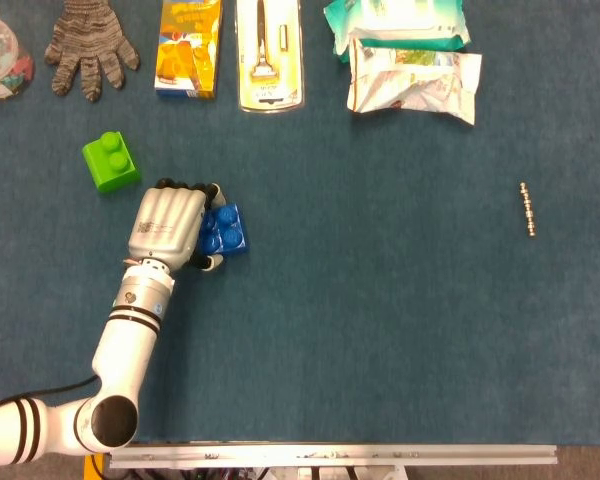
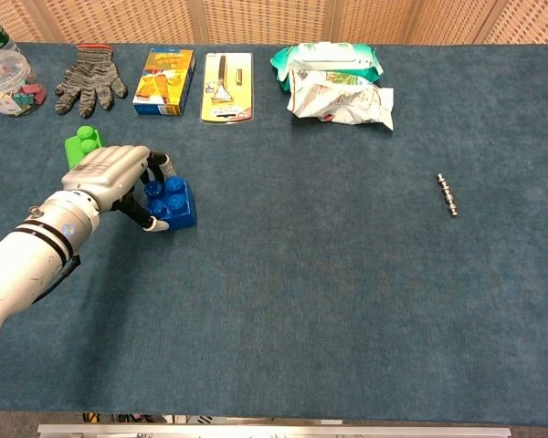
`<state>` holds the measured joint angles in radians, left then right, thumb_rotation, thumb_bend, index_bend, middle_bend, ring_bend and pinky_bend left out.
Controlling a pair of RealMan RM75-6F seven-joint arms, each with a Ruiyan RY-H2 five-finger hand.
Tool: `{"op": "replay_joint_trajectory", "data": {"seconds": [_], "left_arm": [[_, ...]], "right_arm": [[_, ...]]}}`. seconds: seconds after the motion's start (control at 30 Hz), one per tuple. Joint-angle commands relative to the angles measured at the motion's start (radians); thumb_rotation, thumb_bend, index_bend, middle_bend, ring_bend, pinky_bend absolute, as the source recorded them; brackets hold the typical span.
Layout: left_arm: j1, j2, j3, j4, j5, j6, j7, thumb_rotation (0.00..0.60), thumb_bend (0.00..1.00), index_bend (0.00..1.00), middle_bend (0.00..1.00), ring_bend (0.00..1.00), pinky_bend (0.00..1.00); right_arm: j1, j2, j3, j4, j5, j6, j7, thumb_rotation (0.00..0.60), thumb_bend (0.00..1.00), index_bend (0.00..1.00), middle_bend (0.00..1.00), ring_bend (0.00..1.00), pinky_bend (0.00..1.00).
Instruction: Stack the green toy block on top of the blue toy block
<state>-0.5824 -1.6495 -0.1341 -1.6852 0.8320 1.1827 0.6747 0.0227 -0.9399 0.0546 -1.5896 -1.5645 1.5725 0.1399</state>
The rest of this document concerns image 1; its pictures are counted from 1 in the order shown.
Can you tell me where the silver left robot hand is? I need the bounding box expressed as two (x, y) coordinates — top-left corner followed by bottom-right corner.
(127, 177), (227, 272)

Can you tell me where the blue toy brick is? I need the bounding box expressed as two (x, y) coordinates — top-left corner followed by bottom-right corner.
(197, 202), (252, 258)

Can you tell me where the green toy brick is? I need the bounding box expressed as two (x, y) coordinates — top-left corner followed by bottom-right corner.
(81, 131), (143, 196)

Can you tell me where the yellow and blue snack box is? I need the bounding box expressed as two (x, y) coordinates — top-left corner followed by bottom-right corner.
(154, 0), (224, 100)

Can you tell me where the grey striped knit glove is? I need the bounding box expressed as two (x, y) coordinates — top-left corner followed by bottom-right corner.
(44, 0), (141, 103)

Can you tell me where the razor in yellow blister pack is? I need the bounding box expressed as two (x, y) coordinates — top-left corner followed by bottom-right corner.
(235, 0), (306, 114)

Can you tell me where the clear plastic jar with clips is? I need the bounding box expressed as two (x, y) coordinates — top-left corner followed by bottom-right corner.
(0, 1), (36, 100)

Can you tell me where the crumpled white snack bag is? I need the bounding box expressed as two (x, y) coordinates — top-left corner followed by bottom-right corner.
(346, 37), (483, 126)

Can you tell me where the green wet wipes pack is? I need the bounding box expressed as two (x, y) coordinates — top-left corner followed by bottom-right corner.
(323, 0), (472, 63)

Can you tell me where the small metal beaded rod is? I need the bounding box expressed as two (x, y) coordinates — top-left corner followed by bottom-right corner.
(519, 182), (538, 237)

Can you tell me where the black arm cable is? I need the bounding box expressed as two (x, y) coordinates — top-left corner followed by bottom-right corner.
(0, 375), (102, 415)

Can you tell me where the aluminium profile rail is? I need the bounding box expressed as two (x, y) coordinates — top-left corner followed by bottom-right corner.
(108, 443), (558, 470)

